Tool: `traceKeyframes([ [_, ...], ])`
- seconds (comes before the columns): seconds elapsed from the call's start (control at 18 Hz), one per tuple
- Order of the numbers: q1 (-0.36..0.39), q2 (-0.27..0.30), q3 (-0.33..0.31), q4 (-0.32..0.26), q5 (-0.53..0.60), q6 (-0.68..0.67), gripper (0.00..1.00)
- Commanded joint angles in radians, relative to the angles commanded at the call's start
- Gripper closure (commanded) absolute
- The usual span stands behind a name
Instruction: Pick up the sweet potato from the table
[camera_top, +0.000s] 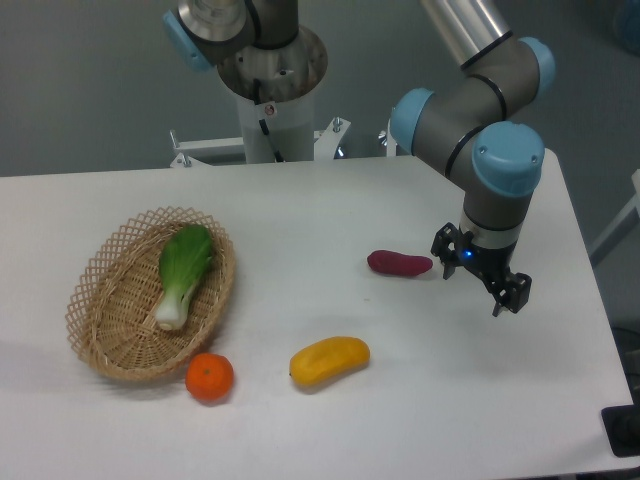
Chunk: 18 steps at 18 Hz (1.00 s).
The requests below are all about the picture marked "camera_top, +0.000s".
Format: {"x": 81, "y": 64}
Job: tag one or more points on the black device at table edge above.
{"x": 622, "y": 429}

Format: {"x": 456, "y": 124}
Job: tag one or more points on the purple sweet potato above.
{"x": 397, "y": 264}

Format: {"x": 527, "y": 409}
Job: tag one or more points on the yellow mango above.
{"x": 327, "y": 359}

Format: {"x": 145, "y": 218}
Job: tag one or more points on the white frame at right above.
{"x": 618, "y": 228}

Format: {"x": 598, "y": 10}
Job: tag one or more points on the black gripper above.
{"x": 510, "y": 290}

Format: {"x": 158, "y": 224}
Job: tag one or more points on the woven wicker basket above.
{"x": 110, "y": 317}

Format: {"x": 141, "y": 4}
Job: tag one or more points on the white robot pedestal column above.
{"x": 275, "y": 89}

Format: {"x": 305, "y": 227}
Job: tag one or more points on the white metal base frame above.
{"x": 322, "y": 146}

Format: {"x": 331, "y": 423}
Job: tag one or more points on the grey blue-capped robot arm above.
{"x": 465, "y": 135}

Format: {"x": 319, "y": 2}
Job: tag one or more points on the green bok choy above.
{"x": 183, "y": 262}

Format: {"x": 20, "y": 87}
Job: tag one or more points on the orange mandarin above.
{"x": 209, "y": 377}

